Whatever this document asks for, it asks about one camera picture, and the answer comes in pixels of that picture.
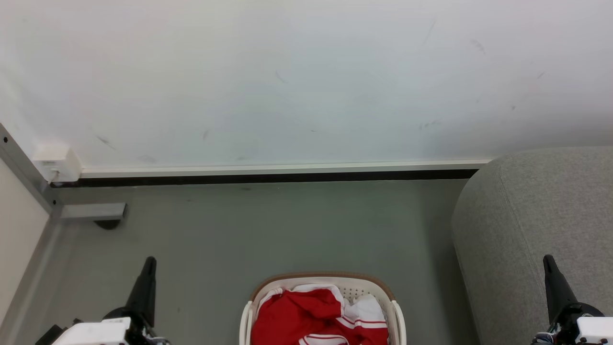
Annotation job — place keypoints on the white wall outlet box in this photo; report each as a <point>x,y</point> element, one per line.
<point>60,163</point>

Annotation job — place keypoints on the red garment white striped trim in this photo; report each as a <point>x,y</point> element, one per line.
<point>297,316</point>

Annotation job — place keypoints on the black round frame foot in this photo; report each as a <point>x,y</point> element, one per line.
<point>107,224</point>

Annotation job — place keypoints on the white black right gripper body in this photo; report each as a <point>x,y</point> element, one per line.
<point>591,330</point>

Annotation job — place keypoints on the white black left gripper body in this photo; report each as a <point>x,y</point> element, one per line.
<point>96,333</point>

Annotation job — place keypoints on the white and black baseboard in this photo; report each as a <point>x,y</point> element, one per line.
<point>287,168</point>

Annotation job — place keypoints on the white laundry basket brown rim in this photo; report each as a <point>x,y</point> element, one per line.
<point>354,287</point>

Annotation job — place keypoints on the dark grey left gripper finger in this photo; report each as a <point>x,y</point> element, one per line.
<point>146,292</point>

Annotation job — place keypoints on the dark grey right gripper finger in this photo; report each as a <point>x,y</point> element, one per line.
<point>555,287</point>

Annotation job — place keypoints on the grey fabric sofa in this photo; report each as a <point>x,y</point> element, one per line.
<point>527,215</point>

